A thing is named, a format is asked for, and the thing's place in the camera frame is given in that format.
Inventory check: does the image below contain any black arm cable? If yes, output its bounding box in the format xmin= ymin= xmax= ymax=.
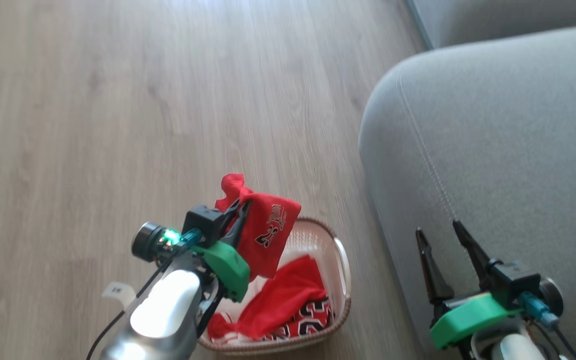
xmin=552 ymin=324 xmax=576 ymax=360
xmin=86 ymin=260 xmax=175 ymax=360

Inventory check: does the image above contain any blue right camera plug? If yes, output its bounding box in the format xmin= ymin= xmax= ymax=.
xmin=518 ymin=292 xmax=560 ymax=332

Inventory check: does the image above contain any white paper label tag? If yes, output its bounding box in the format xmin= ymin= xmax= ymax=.
xmin=102 ymin=282 xmax=137 ymax=311

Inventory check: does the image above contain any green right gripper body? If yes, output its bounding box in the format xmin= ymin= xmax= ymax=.
xmin=429 ymin=292 xmax=525 ymax=351

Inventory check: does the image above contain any grey fabric sofa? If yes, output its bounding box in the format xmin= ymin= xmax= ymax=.
xmin=358 ymin=22 xmax=576 ymax=360

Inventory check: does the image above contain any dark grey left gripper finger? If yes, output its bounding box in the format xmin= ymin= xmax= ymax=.
xmin=216 ymin=199 xmax=243 ymax=232
xmin=225 ymin=201 xmax=252 ymax=249

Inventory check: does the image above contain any grey sofa seat cushion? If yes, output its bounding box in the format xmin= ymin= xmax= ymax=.
xmin=407 ymin=0 xmax=576 ymax=50

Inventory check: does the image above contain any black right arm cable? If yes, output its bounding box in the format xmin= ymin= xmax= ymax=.
xmin=552 ymin=324 xmax=576 ymax=360

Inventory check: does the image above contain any cream laundry basket brown rim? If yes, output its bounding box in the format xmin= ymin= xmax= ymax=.
xmin=198 ymin=216 xmax=353 ymax=357

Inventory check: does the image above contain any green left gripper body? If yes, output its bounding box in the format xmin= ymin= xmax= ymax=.
xmin=189 ymin=240 xmax=251 ymax=304

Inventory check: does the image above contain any red basketball jersey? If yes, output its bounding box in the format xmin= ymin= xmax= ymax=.
xmin=207 ymin=254 xmax=335 ymax=346

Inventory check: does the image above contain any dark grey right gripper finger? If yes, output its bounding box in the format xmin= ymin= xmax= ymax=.
xmin=452 ymin=220 xmax=495 ymax=293
xmin=415 ymin=227 xmax=455 ymax=306

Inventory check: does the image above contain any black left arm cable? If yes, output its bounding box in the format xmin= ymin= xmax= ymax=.
xmin=86 ymin=260 xmax=175 ymax=360

